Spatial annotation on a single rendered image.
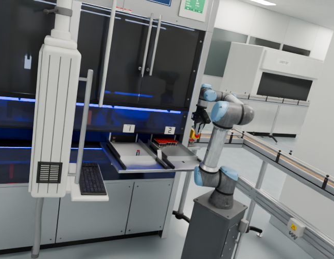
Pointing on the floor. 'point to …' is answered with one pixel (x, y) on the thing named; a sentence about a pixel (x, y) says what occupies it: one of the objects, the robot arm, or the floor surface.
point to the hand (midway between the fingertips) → (197, 133)
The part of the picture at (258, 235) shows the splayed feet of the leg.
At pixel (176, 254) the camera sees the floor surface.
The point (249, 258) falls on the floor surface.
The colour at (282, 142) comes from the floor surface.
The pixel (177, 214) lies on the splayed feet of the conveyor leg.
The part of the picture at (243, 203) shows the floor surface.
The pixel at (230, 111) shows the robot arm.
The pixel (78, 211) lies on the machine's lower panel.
